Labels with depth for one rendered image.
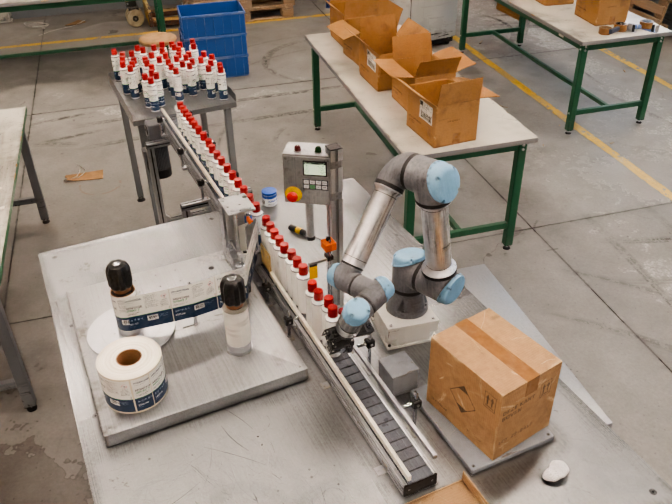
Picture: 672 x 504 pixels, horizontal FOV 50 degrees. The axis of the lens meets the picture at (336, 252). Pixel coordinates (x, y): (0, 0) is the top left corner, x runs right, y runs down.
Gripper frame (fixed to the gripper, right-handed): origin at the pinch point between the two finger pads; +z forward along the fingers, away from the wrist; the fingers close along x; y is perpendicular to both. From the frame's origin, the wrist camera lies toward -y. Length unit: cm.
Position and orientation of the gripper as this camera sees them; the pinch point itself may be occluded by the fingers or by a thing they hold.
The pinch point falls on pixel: (340, 347)
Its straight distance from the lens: 241.2
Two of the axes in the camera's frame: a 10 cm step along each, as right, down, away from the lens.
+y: -9.0, 2.5, -3.4
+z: -2.0, 4.6, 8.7
